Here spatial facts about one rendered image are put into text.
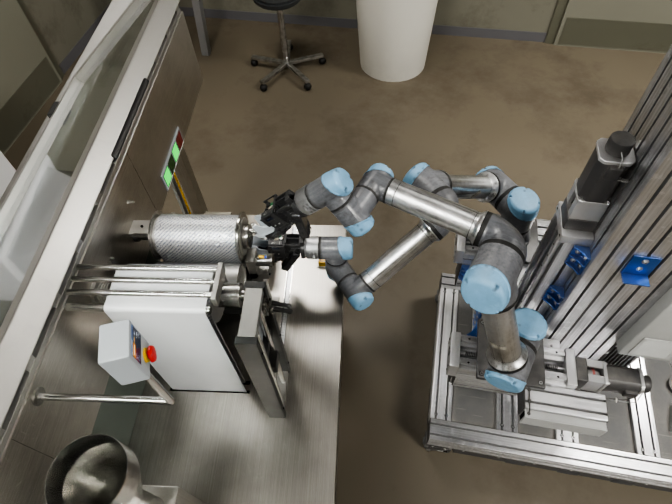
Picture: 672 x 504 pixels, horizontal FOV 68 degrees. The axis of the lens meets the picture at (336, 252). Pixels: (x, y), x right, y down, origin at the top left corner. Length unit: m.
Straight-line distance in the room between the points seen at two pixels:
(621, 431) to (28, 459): 2.18
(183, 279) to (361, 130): 2.63
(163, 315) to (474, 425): 1.54
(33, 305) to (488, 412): 2.06
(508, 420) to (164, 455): 1.43
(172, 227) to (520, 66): 3.43
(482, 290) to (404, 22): 2.81
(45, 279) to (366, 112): 3.37
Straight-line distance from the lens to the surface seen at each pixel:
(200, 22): 4.47
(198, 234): 1.49
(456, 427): 2.35
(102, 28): 1.70
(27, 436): 1.27
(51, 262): 0.60
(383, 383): 2.60
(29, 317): 0.58
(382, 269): 1.59
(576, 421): 1.92
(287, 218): 1.40
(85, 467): 1.14
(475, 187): 1.84
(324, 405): 1.62
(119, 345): 0.88
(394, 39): 3.88
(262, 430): 1.62
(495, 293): 1.22
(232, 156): 3.59
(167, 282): 1.23
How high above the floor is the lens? 2.44
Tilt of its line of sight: 55 degrees down
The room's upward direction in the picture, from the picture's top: 3 degrees counter-clockwise
